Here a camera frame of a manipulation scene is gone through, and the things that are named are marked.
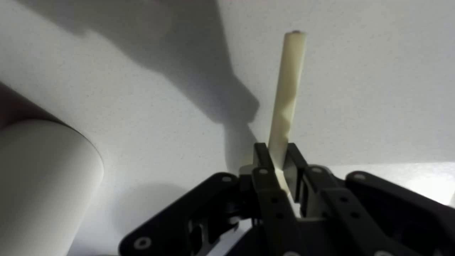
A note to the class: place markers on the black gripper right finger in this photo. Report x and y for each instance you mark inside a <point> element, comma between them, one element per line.
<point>378,218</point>

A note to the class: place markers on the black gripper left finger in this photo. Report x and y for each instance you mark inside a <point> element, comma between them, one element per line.
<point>199,218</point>

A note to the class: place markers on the white mug red inside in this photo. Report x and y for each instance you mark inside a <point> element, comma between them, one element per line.
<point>42,190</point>

